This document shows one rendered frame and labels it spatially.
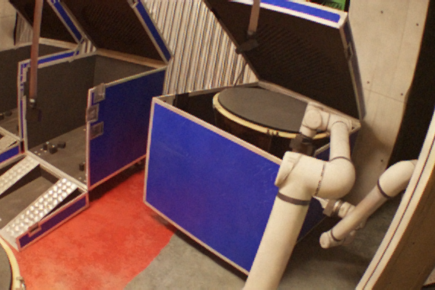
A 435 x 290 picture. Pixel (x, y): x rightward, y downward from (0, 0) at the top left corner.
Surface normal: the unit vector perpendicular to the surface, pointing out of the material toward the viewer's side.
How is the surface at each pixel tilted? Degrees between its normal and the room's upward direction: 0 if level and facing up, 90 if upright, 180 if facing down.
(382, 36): 90
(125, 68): 90
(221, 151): 90
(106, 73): 90
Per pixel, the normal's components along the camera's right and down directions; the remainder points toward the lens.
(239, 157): -0.68, 0.20
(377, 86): -0.36, 0.32
